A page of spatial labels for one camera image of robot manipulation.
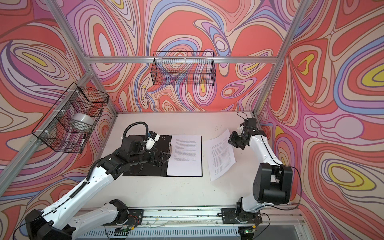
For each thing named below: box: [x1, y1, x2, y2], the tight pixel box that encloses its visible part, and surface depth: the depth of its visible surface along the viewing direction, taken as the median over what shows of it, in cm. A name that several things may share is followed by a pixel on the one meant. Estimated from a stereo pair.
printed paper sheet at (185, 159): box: [167, 134, 202, 177], surface depth 98 cm
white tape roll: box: [71, 113, 95, 132], surface depth 73 cm
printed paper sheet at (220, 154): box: [205, 128, 236, 182], surface depth 93 cm
